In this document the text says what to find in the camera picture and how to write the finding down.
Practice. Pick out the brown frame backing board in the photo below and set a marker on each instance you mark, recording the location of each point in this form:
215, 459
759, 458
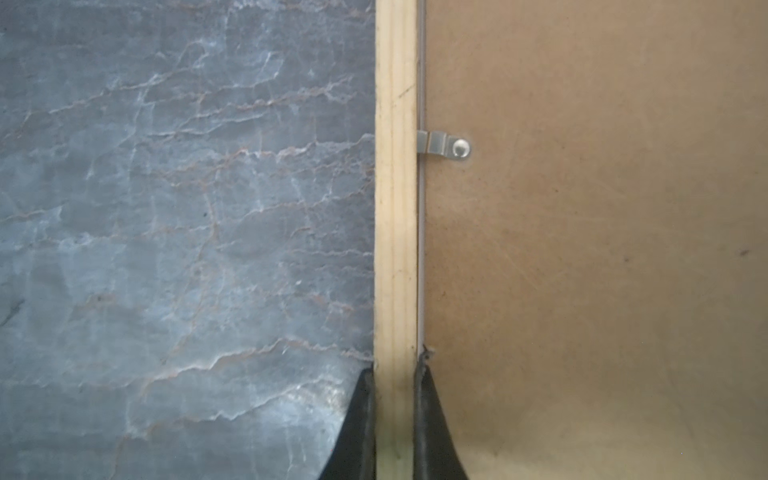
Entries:
596, 271

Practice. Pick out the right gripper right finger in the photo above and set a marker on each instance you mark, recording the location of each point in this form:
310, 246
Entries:
435, 456

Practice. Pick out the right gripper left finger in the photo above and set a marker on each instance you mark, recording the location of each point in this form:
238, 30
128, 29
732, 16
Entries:
354, 454

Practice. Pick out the wooden picture frame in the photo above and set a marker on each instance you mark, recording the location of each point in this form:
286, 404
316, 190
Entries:
396, 234

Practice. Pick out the metal turn button clip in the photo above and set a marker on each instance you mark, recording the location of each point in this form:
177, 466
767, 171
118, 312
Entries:
443, 144

